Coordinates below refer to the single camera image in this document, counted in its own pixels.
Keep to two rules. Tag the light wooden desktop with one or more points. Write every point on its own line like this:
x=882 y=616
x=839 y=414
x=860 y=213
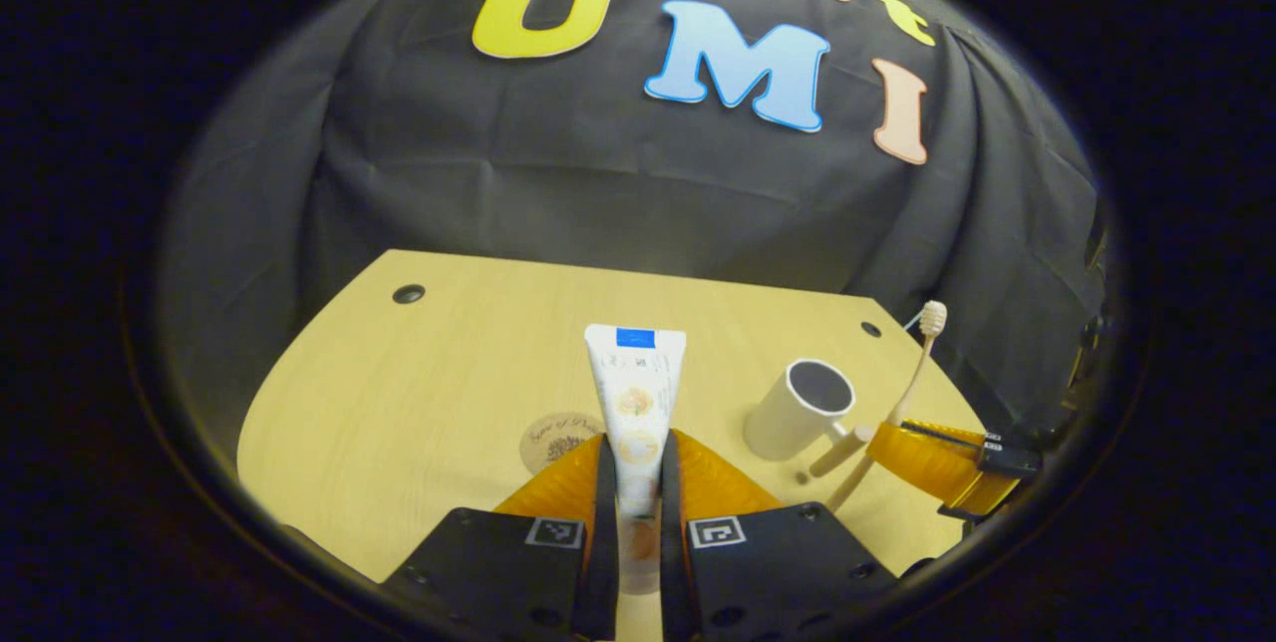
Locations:
x=449 y=393

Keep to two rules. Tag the black desk grommet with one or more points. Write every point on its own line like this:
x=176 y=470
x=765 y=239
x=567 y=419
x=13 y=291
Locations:
x=408 y=293
x=871 y=329

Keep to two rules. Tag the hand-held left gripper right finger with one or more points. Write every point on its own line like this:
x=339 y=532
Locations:
x=672 y=542

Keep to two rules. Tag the white cup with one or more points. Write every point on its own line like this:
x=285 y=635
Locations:
x=788 y=423

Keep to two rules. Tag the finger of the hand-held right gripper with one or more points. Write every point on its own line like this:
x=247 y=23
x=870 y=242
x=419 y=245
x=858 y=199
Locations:
x=927 y=463

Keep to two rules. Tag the white toothpaste tube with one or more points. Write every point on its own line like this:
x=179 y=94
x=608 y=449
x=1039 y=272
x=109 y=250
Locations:
x=635 y=393

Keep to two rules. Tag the round wooden coaster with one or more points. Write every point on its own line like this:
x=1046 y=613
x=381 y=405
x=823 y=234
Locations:
x=553 y=438

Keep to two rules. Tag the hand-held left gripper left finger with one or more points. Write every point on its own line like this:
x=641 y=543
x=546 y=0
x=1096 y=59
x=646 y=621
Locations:
x=606 y=542

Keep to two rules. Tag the beige toothbrush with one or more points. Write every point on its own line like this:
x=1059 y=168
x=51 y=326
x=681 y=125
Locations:
x=912 y=378

